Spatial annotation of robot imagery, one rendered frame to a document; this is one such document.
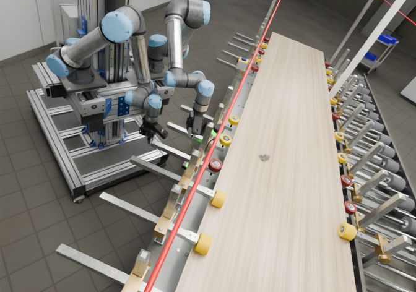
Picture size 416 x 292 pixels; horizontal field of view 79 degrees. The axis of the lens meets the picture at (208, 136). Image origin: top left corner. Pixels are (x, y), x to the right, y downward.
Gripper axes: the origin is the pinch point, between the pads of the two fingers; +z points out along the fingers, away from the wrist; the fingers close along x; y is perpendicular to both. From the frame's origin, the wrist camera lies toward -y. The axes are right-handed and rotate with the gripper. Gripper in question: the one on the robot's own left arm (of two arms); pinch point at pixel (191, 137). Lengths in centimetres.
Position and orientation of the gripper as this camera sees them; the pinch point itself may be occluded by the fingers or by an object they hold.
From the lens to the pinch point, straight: 143.9
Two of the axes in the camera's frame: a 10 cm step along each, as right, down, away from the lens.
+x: -9.6, -1.7, -2.1
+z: -2.7, 7.0, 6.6
